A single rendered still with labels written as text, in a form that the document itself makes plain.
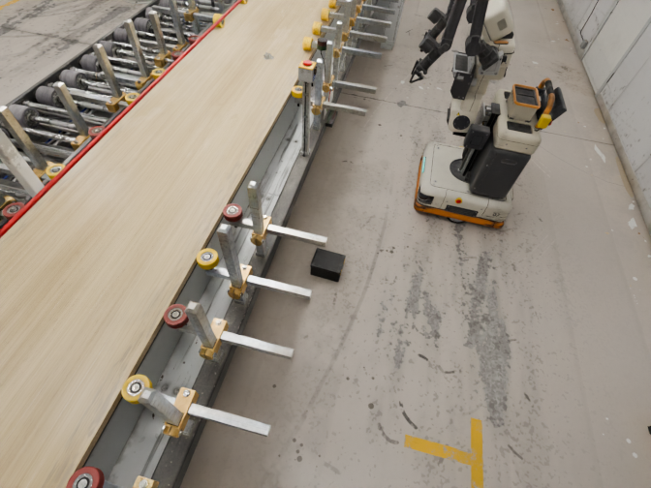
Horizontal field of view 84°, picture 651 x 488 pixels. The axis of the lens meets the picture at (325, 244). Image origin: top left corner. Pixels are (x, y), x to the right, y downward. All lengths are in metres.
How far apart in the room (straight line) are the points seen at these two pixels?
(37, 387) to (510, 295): 2.50
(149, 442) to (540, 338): 2.20
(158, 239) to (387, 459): 1.51
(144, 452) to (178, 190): 1.01
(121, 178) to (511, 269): 2.47
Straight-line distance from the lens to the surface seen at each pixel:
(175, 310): 1.37
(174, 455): 1.44
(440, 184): 2.81
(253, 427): 1.27
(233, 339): 1.36
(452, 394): 2.30
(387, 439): 2.15
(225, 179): 1.74
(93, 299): 1.51
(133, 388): 1.30
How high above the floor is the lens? 2.07
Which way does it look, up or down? 53 degrees down
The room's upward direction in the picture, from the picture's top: 6 degrees clockwise
